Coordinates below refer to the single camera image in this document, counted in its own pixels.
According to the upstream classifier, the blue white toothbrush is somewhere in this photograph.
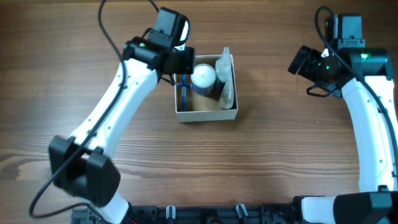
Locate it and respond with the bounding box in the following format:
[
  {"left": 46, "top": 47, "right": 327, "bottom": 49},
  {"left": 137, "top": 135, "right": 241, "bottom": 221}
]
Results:
[{"left": 177, "top": 74, "right": 192, "bottom": 112}]

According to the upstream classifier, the white lidded blue jar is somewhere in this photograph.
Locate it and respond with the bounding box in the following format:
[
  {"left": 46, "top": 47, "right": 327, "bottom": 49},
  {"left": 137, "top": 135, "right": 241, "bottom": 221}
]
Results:
[{"left": 190, "top": 63, "right": 216, "bottom": 96}]

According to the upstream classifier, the clear capped dark bottle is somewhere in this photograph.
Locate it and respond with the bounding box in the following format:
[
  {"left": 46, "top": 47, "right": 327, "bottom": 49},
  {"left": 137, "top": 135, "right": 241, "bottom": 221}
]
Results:
[{"left": 215, "top": 47, "right": 232, "bottom": 93}]

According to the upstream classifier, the white floral squeeze tube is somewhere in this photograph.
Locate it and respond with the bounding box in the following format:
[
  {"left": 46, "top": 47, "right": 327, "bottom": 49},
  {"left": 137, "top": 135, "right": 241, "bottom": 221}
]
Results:
[{"left": 219, "top": 75, "right": 234, "bottom": 110}]

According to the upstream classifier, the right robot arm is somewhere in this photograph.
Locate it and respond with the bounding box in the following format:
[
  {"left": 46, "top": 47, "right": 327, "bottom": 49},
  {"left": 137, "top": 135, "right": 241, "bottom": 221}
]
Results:
[{"left": 288, "top": 46, "right": 397, "bottom": 223}]

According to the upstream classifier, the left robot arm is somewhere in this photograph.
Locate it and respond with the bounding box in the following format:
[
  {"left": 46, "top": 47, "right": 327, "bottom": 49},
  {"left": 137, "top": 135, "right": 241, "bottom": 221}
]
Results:
[{"left": 49, "top": 37, "right": 195, "bottom": 223}]

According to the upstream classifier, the open beige cardboard box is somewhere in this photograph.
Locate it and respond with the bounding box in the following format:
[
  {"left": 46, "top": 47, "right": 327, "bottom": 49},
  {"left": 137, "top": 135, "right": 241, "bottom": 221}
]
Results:
[{"left": 174, "top": 55, "right": 239, "bottom": 123}]

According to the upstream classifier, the right black cable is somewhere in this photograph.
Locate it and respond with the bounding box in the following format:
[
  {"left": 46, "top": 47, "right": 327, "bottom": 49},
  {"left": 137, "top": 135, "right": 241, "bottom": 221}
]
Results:
[{"left": 313, "top": 6, "right": 398, "bottom": 178}]

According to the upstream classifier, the black cable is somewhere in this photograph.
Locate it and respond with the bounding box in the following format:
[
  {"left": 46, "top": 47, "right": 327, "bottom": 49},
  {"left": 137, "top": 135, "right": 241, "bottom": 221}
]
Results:
[
  {"left": 29, "top": 0, "right": 160, "bottom": 219},
  {"left": 313, "top": 6, "right": 398, "bottom": 178}
]

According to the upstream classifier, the left black cable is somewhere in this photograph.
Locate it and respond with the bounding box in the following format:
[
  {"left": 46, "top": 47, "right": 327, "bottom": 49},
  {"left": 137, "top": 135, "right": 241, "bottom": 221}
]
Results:
[{"left": 29, "top": 0, "right": 160, "bottom": 219}]

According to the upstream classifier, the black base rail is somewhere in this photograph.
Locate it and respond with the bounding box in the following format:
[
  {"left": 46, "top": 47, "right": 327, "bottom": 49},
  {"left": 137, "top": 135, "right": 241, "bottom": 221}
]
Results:
[{"left": 70, "top": 203, "right": 299, "bottom": 224}]

